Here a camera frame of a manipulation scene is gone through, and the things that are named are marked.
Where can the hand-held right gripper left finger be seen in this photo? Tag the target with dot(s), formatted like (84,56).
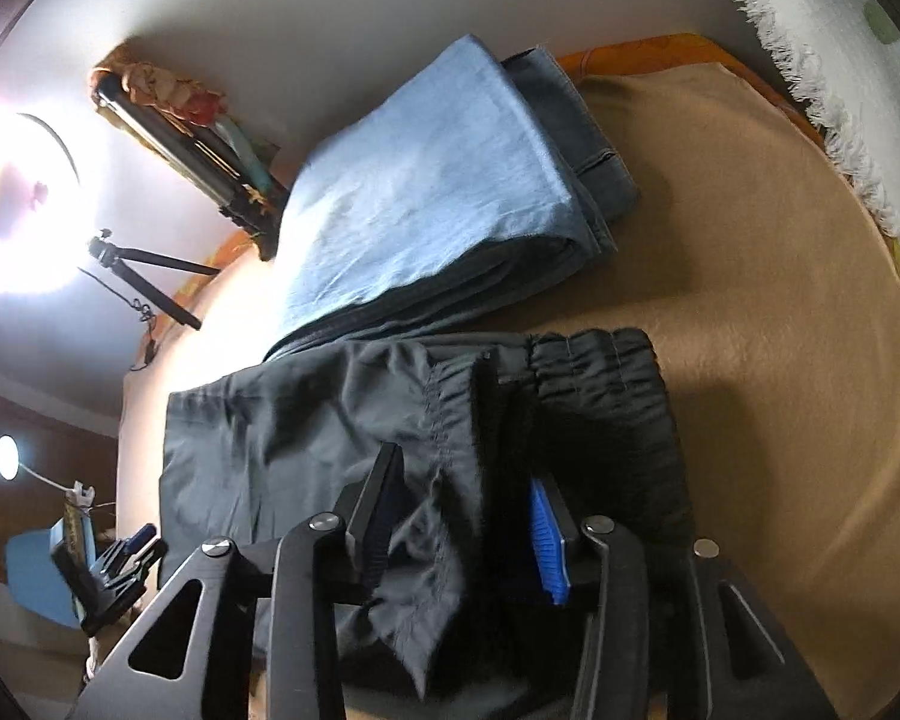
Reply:
(379,517)

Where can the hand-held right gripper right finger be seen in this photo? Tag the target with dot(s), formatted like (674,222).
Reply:
(551,547)

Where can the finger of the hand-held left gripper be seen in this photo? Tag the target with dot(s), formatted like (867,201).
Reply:
(139,536)
(150,556)

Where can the dark grey pants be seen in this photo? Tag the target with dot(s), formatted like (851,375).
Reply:
(270,420)

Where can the blue plastic chair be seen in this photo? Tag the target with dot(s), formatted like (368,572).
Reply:
(34,570)

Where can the white gooseneck lamp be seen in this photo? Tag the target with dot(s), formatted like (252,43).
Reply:
(6,456)

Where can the small black tripod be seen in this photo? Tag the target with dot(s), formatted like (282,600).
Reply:
(157,261)

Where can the tan blanket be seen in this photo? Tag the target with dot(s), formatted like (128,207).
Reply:
(757,315)

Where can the folded light blue cloth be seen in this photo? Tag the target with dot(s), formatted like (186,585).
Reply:
(420,180)

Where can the folded metal tripod stand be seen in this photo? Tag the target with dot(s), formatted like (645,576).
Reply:
(172,146)

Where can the folded blue jeans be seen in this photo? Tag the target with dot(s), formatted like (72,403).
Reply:
(570,135)

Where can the orange patterned cloth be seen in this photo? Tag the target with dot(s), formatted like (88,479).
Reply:
(157,82)

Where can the white fringed patterned cloth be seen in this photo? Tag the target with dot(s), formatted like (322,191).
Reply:
(817,15)

